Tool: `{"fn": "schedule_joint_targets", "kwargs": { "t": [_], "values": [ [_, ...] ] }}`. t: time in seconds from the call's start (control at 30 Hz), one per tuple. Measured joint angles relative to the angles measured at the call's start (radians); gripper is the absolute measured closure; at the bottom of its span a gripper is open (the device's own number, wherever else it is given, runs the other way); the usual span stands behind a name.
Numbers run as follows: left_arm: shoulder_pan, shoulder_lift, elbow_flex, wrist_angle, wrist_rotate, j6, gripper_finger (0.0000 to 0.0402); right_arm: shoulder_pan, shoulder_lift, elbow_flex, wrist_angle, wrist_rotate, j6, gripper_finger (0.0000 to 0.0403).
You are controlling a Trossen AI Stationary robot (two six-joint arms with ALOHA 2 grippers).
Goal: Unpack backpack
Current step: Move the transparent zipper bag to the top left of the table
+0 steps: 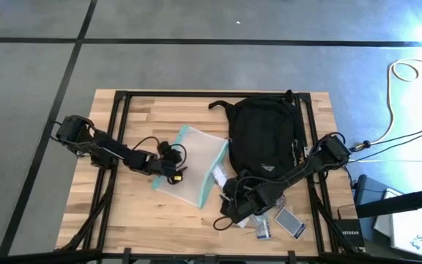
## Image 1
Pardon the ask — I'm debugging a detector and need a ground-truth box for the black backpack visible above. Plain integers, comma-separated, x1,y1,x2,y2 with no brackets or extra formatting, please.
207,89,306,180

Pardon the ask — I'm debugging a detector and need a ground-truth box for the white mesh pouch teal trim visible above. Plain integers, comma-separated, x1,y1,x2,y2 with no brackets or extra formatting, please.
151,124,230,209

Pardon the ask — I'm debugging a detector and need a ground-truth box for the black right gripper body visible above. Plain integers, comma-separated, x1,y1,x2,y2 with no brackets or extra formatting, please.
220,175,270,224

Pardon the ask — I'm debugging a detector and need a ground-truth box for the grey card dark border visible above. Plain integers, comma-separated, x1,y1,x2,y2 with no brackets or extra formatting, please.
273,207,306,240

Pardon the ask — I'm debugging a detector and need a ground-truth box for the white box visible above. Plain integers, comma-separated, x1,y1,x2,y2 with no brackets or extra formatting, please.
374,207,422,262

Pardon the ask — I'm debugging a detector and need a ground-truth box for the black diagonal support beam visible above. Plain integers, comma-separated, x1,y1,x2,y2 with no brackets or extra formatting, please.
355,185,422,219

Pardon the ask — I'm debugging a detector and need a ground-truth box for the thin black floor cable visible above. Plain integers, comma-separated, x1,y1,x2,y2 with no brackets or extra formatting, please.
353,128,422,162

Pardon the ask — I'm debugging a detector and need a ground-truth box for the grey-blue case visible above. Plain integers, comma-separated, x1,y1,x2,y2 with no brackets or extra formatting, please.
352,174,393,206

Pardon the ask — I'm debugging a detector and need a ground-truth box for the black Netgear box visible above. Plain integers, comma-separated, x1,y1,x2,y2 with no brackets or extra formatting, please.
333,218,366,249

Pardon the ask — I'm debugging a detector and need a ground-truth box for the clear bag with teal cable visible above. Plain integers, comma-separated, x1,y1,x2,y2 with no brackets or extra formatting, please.
249,211,273,241

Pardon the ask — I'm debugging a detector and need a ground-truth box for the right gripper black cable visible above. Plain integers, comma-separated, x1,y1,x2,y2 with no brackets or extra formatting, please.
212,216,234,231

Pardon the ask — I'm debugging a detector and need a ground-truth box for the cream floor cable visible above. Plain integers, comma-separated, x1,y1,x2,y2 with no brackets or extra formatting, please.
374,58,422,146

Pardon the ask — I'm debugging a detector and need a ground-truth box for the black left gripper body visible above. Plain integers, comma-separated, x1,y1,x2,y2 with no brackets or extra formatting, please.
153,141,187,185

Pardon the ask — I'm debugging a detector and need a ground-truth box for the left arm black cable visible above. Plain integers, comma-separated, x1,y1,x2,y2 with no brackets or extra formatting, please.
130,136,160,153

